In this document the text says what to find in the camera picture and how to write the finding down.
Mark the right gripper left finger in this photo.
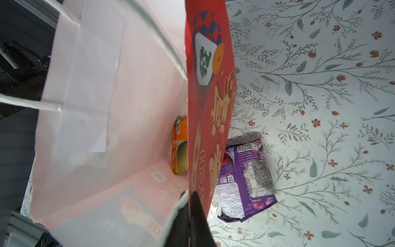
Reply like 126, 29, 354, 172
165, 199, 190, 247

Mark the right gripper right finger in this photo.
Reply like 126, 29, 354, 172
189, 191, 216, 247

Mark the orange snack packet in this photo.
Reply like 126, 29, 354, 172
171, 116, 188, 175

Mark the red paper gift bag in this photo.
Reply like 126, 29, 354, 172
1, 1, 237, 247

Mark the purple snack packet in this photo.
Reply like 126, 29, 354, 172
215, 139, 277, 223

